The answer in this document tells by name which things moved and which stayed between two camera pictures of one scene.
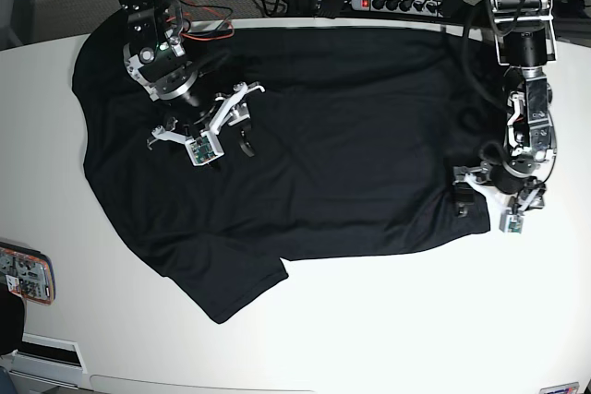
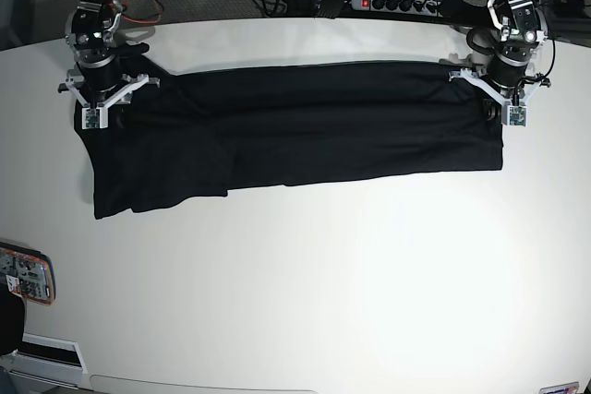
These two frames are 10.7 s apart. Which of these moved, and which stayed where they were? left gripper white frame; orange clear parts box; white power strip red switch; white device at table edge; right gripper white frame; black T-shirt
Moved: left gripper white frame; right gripper white frame; black T-shirt
Stayed: orange clear parts box; white device at table edge; white power strip red switch
